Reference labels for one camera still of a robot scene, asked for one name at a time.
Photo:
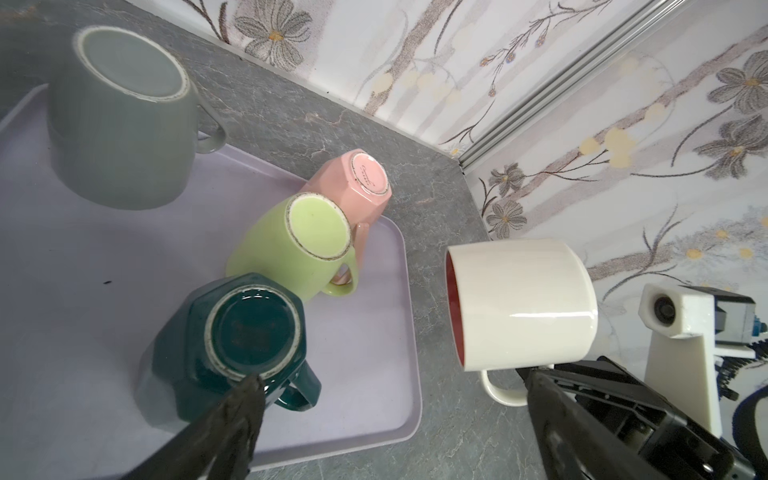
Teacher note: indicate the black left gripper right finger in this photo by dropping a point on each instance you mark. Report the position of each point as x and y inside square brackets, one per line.
[573, 442]

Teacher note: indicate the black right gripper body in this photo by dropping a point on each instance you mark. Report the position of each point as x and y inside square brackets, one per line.
[661, 433]

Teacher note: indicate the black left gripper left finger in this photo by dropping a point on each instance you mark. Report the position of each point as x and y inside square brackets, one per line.
[219, 445]

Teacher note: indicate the cream mug red inside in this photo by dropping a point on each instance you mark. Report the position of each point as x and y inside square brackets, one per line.
[515, 304]

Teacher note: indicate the dark green ceramic mug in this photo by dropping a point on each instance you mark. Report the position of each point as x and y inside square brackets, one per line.
[223, 332]

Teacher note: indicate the light green ceramic mug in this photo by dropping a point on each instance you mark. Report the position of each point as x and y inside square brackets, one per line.
[304, 244]

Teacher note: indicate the pink ceramic mug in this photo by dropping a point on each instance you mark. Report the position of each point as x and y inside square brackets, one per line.
[359, 185]

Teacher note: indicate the grey ceramic mug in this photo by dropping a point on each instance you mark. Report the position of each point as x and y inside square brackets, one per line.
[126, 121]

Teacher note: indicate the lavender plastic tray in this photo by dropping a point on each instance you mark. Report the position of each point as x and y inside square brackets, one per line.
[86, 288]

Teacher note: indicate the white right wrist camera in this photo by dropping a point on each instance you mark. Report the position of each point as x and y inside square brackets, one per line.
[692, 328]

